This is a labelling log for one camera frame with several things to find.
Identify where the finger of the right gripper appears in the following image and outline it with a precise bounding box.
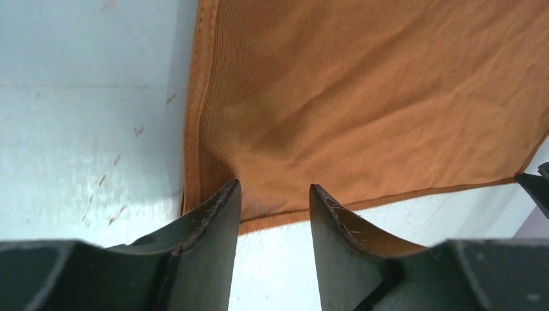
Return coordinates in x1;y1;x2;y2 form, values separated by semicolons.
515;162;549;218

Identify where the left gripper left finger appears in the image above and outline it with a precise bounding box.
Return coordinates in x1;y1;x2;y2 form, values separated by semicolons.
1;180;241;310

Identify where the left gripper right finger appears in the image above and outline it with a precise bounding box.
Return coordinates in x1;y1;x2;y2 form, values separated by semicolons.
309;185;548;310

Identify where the orange cloth napkin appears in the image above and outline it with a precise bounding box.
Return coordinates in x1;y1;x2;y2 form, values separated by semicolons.
181;1;548;233

